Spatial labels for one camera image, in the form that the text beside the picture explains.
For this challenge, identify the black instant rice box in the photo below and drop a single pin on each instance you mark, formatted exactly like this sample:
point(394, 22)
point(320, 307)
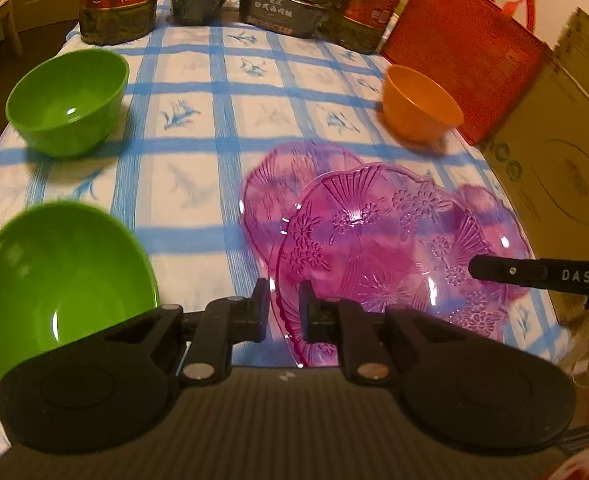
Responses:
point(287, 12)

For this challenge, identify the orange plastic bowl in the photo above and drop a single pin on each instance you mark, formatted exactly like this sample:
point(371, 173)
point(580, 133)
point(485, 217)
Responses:
point(419, 105)

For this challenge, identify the red tote bag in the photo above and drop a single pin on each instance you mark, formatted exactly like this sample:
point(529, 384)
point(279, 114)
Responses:
point(464, 55)

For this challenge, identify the pink patterned plastic plate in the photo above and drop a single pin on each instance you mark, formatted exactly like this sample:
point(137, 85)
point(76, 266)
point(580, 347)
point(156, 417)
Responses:
point(504, 220)

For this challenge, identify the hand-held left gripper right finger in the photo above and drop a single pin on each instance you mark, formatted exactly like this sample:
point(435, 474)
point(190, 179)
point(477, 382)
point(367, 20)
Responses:
point(306, 305)

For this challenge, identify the dark jar with red lid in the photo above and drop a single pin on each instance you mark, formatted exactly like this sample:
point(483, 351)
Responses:
point(197, 2)

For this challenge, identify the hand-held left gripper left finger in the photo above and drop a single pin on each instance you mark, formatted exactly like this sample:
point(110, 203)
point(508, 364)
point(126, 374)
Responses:
point(261, 305)

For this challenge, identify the green plastic bowl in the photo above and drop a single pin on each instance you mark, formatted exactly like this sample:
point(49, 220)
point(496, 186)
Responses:
point(69, 102)
point(59, 280)

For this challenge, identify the pink glass plate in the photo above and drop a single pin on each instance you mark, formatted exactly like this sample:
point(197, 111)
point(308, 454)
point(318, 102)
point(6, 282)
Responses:
point(279, 180)
point(389, 250)

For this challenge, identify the oil bottle in red sleeve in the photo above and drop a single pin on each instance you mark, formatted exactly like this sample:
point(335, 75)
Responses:
point(369, 5)

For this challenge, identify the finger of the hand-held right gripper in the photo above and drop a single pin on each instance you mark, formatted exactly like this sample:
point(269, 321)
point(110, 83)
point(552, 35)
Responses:
point(504, 270)

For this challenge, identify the cardboard box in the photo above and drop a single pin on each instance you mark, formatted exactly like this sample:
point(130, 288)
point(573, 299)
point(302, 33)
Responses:
point(559, 160)

